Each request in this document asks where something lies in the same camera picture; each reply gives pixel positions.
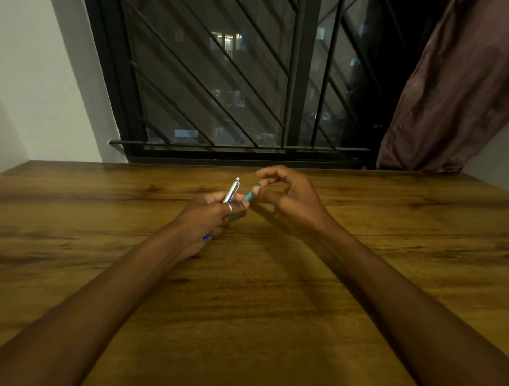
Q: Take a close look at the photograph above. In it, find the person's left hand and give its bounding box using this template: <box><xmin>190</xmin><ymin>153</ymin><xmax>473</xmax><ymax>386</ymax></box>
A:
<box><xmin>175</xmin><ymin>191</ymin><xmax>251</xmax><ymax>259</ymax></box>

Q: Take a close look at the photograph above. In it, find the black metal window grille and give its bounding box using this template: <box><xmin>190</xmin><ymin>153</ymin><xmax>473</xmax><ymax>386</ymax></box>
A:
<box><xmin>85</xmin><ymin>0</ymin><xmax>402</xmax><ymax>170</ymax></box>

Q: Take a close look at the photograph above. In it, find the brown curtain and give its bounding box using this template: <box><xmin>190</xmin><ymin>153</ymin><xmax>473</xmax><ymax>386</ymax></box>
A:
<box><xmin>375</xmin><ymin>0</ymin><xmax>509</xmax><ymax>174</ymax></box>

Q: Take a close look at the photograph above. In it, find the silver and blue pen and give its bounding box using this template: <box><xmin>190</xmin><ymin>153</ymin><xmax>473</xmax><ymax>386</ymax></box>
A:
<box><xmin>202</xmin><ymin>177</ymin><xmax>241</xmax><ymax>244</ymax></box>

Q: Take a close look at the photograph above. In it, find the person's left forearm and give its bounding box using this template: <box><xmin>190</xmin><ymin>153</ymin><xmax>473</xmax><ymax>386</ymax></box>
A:
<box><xmin>0</xmin><ymin>223</ymin><xmax>196</xmax><ymax>386</ymax></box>

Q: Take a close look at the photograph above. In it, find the person's right hand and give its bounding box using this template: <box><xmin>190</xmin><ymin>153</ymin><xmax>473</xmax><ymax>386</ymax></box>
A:
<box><xmin>254</xmin><ymin>165</ymin><xmax>335</xmax><ymax>236</ymax></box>

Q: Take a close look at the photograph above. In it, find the person's right forearm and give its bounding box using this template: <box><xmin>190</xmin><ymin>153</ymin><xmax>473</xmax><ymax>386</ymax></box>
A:
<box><xmin>316</xmin><ymin>220</ymin><xmax>509</xmax><ymax>386</ymax></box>

